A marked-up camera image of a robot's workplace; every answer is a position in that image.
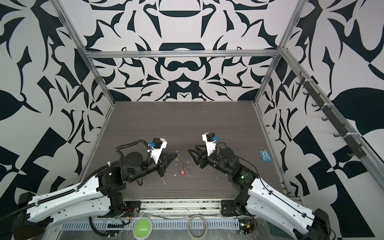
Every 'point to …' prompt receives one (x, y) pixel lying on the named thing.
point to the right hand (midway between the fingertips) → (192, 149)
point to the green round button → (142, 228)
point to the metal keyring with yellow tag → (177, 159)
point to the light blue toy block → (265, 156)
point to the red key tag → (182, 172)
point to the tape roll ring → (206, 227)
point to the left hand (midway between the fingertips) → (177, 152)
